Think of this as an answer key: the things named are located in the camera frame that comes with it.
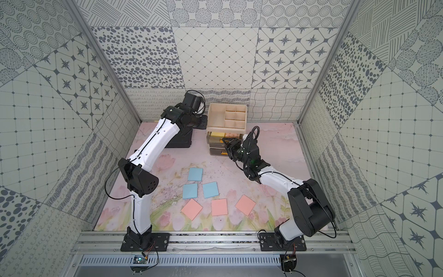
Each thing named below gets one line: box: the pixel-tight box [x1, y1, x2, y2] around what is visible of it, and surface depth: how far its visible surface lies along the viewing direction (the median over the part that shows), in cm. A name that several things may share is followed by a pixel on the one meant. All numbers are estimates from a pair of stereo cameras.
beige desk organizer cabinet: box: [206, 102, 248, 134], surface depth 90 cm
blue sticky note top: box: [188, 167, 204, 182], surface depth 98 cm
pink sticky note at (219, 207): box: [211, 198, 228, 217], surface depth 86 cm
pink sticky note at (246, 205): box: [234, 194, 257, 217], surface depth 86 cm
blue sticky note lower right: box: [202, 181, 220, 199], surface depth 92 cm
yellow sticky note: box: [210, 131, 225, 138], surface depth 92 cm
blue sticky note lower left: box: [182, 183, 198, 200], surface depth 90 cm
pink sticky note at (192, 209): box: [181, 198, 204, 222], surface depth 85 cm
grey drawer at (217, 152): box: [209, 148, 229, 157], surface depth 101 cm
